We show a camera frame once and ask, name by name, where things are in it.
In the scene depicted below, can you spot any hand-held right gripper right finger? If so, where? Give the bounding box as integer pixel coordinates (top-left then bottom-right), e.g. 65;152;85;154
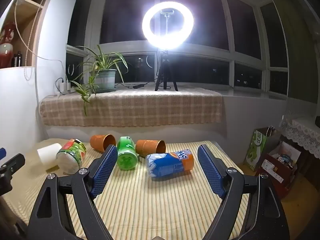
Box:
197;144;291;240

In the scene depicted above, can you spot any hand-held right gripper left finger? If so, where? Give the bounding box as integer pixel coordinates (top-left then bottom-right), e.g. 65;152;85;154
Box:
27;144;118;240

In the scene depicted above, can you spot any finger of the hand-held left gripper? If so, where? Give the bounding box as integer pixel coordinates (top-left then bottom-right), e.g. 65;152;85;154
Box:
0;148;26;196

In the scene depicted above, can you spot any blue and orange printed cup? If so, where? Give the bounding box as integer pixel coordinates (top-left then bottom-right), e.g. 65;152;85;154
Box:
146;148;195;182

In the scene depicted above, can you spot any green plastic cup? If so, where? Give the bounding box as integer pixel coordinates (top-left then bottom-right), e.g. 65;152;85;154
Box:
116;136;139;171

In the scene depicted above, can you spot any orange paper cup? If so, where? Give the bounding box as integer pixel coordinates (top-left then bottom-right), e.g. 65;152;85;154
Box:
89;134;117;153
135;139;167;154

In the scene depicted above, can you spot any green and red printed cup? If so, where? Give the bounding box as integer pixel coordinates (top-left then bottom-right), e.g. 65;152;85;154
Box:
55;138;87;175

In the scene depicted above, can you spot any white paper cup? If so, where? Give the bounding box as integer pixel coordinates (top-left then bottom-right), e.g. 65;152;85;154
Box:
37;143;63;167

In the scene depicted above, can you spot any green paper bag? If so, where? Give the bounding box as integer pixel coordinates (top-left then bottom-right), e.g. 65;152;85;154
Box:
244;127;282;172

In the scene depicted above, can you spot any striped yellow tablecloth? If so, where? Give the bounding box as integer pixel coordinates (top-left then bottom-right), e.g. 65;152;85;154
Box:
2;140;253;240

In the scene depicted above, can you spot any red cardboard box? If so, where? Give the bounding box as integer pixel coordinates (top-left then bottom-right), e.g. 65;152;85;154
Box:
255;152;300;198

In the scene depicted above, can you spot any checkered beige cloth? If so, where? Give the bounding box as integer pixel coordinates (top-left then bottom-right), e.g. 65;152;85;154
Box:
39;87;223;127

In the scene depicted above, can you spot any potted spider plant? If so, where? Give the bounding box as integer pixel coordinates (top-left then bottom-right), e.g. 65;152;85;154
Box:
70;44;129;117

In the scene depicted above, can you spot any white power strip with chargers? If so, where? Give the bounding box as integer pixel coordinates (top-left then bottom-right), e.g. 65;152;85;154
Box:
55;77;73;96

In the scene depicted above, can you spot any white lace cloth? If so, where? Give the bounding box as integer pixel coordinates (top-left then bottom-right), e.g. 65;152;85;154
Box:
280;116;320;159

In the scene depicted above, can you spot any dark bottle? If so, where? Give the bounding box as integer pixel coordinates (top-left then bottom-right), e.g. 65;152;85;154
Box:
13;51;23;67

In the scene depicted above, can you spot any black tripod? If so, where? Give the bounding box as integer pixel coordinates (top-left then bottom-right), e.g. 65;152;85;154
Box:
154;49;178;92

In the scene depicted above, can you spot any red and white vase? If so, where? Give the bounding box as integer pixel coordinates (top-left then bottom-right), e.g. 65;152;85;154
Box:
0;22;17;68

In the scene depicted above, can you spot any white framed window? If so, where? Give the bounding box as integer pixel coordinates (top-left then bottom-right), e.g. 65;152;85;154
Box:
66;0;291;98

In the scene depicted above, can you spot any wooden shelf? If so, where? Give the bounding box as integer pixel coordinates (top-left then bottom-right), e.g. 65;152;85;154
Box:
0;0;48;69

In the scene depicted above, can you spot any white cable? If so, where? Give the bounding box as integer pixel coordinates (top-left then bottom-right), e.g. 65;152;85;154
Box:
14;0;68;81

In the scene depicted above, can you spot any ring light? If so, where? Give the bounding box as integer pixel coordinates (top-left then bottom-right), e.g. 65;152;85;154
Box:
142;1;195;50

